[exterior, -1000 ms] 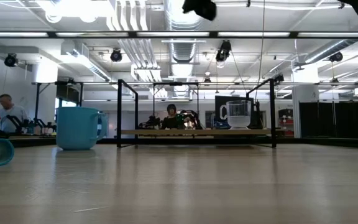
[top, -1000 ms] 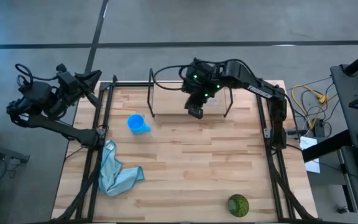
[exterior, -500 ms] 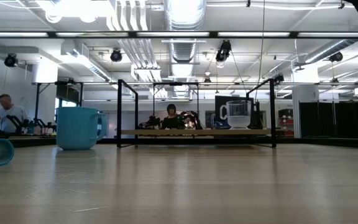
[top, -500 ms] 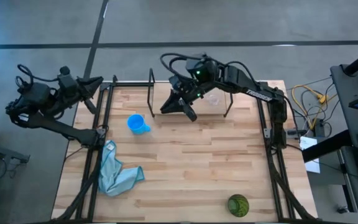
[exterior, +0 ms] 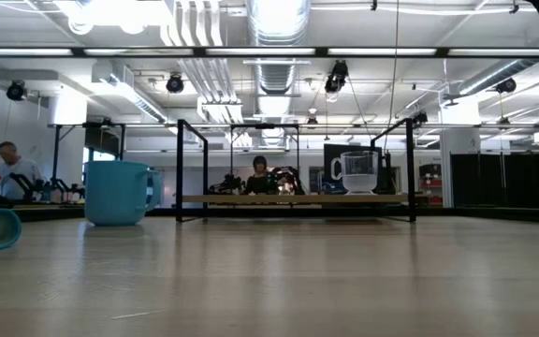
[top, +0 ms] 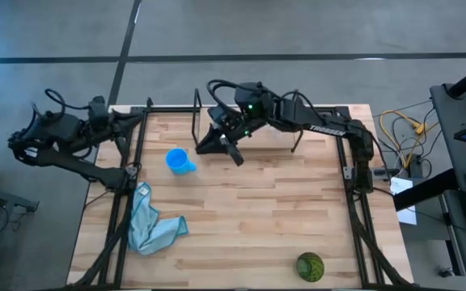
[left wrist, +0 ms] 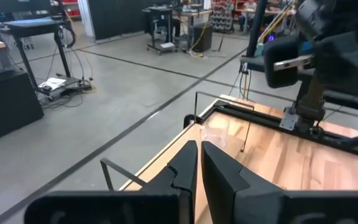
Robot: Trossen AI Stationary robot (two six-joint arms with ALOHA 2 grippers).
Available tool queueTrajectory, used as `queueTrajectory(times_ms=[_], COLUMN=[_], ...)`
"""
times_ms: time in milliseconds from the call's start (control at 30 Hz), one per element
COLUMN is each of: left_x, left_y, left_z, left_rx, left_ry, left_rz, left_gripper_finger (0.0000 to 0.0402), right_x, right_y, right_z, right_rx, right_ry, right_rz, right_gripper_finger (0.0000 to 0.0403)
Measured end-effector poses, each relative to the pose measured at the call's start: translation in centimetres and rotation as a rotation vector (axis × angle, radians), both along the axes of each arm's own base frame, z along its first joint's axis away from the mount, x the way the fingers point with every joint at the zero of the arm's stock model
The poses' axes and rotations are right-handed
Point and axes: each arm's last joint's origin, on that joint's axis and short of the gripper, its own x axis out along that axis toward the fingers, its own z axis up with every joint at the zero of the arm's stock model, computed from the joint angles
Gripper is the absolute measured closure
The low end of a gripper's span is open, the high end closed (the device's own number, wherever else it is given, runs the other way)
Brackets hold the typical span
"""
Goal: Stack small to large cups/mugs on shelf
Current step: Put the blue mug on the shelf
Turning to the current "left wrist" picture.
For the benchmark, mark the clear plastic cup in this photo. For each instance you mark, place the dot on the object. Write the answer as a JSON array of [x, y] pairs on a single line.
[[214, 133]]

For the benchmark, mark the black computer tower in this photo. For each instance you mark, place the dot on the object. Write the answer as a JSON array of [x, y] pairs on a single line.
[[202, 37]]

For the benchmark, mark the wooden work table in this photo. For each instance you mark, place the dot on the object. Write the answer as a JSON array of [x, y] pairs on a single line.
[[197, 13]]

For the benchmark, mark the black monitor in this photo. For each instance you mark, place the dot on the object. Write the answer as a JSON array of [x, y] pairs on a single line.
[[20, 5]]

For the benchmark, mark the black partition panel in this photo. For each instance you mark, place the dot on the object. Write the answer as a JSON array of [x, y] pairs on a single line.
[[120, 15]]

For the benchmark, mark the parts bin rack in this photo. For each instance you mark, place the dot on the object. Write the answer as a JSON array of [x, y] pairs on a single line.
[[222, 18]]

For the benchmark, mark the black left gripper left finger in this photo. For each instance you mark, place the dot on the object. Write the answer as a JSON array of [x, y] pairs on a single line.
[[185, 168]]

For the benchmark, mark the black cabinet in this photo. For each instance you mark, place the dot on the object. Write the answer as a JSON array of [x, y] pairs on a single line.
[[8, 105]]

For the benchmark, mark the black metal table frame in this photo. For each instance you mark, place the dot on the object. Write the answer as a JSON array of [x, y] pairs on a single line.
[[259, 119]]

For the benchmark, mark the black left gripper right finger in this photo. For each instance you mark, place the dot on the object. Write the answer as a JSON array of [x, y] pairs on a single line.
[[219, 174]]

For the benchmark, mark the black diagonal pole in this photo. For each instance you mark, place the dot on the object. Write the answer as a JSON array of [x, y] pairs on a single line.
[[256, 28]]

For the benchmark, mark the red storage bins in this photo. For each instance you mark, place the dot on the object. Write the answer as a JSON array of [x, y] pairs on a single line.
[[73, 12]]

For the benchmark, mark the teal box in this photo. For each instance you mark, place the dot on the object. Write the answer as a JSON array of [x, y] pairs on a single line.
[[259, 49]]

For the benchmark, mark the person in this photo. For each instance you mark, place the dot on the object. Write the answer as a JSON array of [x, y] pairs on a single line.
[[250, 7]]

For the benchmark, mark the white paper sheet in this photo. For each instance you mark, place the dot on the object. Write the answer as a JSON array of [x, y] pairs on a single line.
[[52, 83]]

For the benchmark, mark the black standing desk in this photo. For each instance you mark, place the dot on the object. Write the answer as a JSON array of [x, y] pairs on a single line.
[[36, 26]]

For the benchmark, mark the black device purple light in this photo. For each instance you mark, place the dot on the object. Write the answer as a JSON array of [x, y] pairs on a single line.
[[270, 38]]

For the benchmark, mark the black equipment cart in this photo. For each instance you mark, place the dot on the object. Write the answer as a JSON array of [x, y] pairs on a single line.
[[158, 18]]

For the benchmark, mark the silver corner bracket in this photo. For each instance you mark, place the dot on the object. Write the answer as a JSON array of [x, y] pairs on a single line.
[[288, 120]]

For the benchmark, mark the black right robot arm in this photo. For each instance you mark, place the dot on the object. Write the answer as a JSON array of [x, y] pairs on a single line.
[[328, 12]]

